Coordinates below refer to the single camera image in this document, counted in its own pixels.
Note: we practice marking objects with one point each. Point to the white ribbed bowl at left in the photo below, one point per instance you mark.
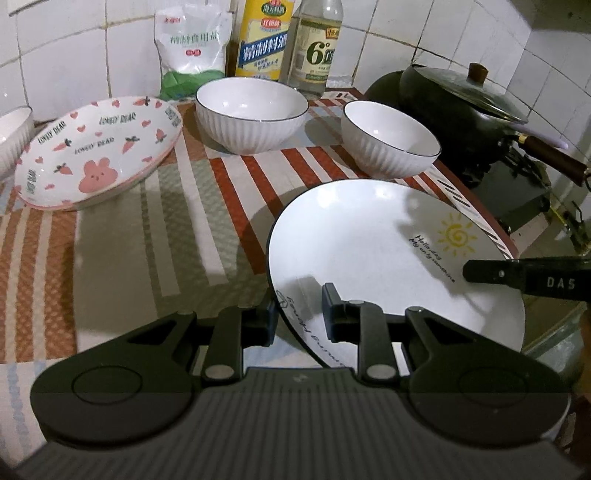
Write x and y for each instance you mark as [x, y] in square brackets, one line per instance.
[16, 131]

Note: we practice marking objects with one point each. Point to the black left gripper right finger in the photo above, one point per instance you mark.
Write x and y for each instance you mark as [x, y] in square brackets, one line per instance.
[464, 386]

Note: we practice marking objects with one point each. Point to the gas stove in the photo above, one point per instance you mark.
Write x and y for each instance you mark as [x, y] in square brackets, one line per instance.
[516, 190]

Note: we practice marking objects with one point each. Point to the striped checkered table cloth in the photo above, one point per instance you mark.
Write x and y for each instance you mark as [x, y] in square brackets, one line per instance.
[191, 237]

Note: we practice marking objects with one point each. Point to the yellow label cooking wine bottle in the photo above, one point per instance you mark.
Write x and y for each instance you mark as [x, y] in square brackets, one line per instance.
[263, 38]

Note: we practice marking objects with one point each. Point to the pink carrot bear plate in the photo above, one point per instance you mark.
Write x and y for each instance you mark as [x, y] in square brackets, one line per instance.
[95, 152]

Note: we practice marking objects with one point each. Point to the black wok with lid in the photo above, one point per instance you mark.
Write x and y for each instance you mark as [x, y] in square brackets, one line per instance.
[476, 126]

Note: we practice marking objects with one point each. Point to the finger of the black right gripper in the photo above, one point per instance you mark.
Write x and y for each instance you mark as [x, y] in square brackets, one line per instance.
[566, 278]

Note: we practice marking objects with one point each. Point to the clear white vinegar bottle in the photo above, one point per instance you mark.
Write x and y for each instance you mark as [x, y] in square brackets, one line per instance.
[316, 36]

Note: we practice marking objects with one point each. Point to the small white ribbed bowl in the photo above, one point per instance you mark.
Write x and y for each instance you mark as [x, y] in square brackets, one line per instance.
[385, 142]

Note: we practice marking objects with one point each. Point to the white plate with sun print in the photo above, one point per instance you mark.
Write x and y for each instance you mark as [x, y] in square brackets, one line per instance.
[390, 245]

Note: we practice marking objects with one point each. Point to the white green salt bag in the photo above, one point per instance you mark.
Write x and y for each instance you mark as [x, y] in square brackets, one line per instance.
[191, 40]

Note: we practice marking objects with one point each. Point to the large white ribbed bowl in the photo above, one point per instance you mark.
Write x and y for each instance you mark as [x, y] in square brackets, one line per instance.
[247, 116]

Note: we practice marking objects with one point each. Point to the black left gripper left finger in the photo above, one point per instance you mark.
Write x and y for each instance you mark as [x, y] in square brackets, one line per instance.
[138, 385]

